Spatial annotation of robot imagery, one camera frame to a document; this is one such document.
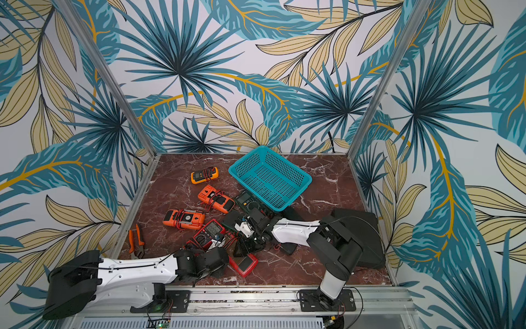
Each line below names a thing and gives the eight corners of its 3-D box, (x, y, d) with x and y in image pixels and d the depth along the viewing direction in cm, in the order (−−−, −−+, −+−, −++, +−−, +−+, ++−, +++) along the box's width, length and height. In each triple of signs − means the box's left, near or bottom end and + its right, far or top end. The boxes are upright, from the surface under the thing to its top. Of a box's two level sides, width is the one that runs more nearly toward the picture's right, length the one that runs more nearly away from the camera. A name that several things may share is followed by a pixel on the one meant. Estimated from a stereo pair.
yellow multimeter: (192, 185, 107) (190, 180, 103) (192, 176, 111) (190, 170, 107) (220, 181, 109) (218, 175, 106) (218, 171, 113) (217, 166, 109)
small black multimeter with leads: (280, 253, 87) (280, 251, 84) (279, 245, 89) (280, 242, 86) (297, 253, 87) (298, 251, 84) (296, 245, 89) (297, 243, 86)
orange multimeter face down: (196, 198, 102) (193, 193, 98) (204, 188, 106) (202, 183, 102) (228, 215, 97) (227, 210, 93) (236, 204, 100) (235, 198, 97)
